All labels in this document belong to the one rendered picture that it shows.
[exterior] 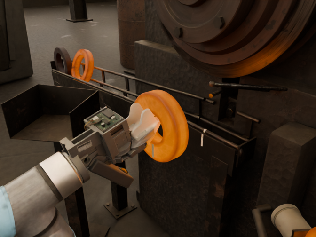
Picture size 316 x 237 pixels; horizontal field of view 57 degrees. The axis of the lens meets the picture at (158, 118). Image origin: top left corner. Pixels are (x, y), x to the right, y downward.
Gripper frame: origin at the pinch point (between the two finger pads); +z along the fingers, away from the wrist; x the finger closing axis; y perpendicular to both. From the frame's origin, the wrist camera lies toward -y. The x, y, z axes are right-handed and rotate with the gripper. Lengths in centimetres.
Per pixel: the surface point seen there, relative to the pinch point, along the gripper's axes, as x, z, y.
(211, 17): -0.4, 18.7, 14.8
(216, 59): 2.0, 21.5, 3.3
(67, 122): 56, -5, -24
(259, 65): -8.7, 23.3, 3.5
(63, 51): 109, 21, -18
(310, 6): -16.8, 26.7, 15.9
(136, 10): 244, 161, -62
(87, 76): 86, 20, -26
